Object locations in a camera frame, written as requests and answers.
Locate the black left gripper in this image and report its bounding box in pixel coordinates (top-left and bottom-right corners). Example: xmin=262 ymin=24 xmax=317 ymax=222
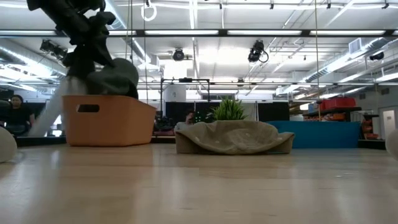
xmin=61 ymin=11 xmax=118 ymax=78

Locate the dark green hat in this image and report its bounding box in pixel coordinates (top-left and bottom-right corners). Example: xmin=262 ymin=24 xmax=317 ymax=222
xmin=86 ymin=57 xmax=140 ymax=100

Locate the beige hat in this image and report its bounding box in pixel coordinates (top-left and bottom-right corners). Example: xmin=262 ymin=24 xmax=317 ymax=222
xmin=174 ymin=120 xmax=296 ymax=156

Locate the black ceiling lamp cluster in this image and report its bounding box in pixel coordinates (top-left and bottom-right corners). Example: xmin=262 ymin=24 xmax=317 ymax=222
xmin=39 ymin=39 xmax=68 ymax=60

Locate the orange plastic bin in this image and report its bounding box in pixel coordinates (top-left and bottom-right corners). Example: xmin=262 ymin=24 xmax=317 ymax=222
xmin=62 ymin=95 xmax=157 ymax=147

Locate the black ceiling spotlight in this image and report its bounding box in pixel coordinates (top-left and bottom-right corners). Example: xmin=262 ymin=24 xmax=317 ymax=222
xmin=172 ymin=48 xmax=185 ymax=62

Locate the off-white rounded object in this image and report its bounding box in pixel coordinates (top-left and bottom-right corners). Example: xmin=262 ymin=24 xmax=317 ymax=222
xmin=0 ymin=126 xmax=18 ymax=164

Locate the person behind table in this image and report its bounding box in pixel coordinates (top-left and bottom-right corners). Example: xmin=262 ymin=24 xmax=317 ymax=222
xmin=173 ymin=110 xmax=197 ymax=133

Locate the green plant in white pot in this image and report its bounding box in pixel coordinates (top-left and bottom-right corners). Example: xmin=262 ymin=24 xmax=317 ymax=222
xmin=211 ymin=97 xmax=249 ymax=122

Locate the blue plastic bin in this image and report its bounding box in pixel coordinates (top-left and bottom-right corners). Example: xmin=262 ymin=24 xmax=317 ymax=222
xmin=266 ymin=120 xmax=362 ymax=149

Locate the shelf with red crates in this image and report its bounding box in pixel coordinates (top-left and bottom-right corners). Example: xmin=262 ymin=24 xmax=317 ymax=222
xmin=303 ymin=96 xmax=363 ymax=122

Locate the stand with orange bins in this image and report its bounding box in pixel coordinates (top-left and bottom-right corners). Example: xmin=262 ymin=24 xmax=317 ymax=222
xmin=361 ymin=113 xmax=381 ymax=141

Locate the white door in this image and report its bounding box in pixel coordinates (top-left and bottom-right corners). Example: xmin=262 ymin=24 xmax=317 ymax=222
xmin=382 ymin=109 xmax=397 ymax=141

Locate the person by dark wall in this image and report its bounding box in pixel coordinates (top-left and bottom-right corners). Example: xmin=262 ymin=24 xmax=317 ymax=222
xmin=5 ymin=94 xmax=36 ymax=137

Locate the black table edge rail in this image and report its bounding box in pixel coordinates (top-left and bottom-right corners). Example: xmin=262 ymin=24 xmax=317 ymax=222
xmin=15 ymin=135 xmax=387 ymax=151

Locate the white hanging ring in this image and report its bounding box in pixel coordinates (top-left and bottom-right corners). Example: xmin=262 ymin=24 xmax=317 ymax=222
xmin=140 ymin=1 xmax=158 ymax=22

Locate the black overhead frame bar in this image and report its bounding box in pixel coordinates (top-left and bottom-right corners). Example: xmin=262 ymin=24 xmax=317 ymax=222
xmin=0 ymin=29 xmax=398 ymax=39

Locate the black ceiling camera with cable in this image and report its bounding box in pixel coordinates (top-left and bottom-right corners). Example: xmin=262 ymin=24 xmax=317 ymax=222
xmin=247 ymin=39 xmax=270 ymax=64

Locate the thin hanging cable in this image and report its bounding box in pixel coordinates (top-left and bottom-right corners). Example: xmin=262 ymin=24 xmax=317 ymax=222
xmin=313 ymin=0 xmax=322 ymax=122

